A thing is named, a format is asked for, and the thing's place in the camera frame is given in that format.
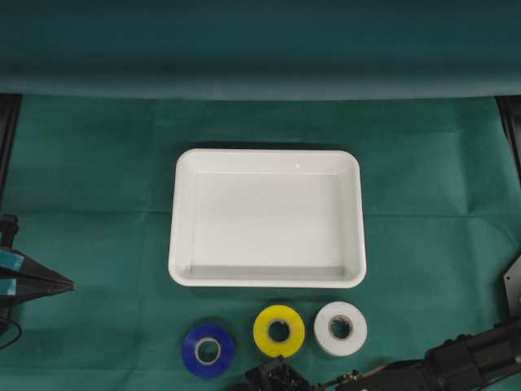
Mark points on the white plastic tray case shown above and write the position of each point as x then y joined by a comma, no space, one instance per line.
258,218

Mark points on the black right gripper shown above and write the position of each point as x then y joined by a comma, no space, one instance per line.
277,374

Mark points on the white tape roll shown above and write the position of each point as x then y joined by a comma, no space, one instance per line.
340,329

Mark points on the yellow tape roll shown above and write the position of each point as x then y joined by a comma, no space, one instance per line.
279,330

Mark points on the green table cloth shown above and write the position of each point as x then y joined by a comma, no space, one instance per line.
91,181

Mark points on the black aluminium frame rail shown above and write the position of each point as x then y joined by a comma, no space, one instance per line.
10,108

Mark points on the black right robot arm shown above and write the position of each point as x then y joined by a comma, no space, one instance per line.
464,363

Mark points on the blue tape roll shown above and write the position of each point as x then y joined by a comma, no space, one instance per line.
207,350

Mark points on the green backdrop sheet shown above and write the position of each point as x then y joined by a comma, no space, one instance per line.
261,50

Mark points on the black right frame rail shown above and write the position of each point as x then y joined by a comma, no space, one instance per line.
510,113

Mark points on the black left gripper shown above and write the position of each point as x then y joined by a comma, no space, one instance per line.
17,264

